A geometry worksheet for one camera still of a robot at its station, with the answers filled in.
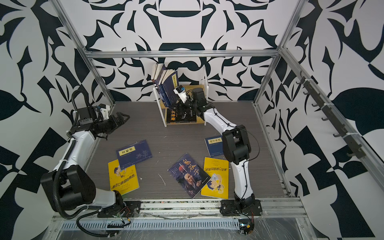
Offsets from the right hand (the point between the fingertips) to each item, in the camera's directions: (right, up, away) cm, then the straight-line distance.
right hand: (173, 100), depth 88 cm
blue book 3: (-25, -32, +4) cm, 41 cm away
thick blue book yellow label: (-2, +9, -5) cm, 10 cm away
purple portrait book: (+10, -42, -5) cm, 43 cm away
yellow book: (-27, -44, -5) cm, 52 cm away
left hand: (-27, -10, -5) cm, 29 cm away
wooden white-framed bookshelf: (+9, +5, -9) cm, 14 cm away
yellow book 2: (+25, -46, -7) cm, 53 cm away
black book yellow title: (+3, -9, +17) cm, 20 cm away
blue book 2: (+25, -28, +9) cm, 39 cm away
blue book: (-4, +3, -8) cm, 10 cm away
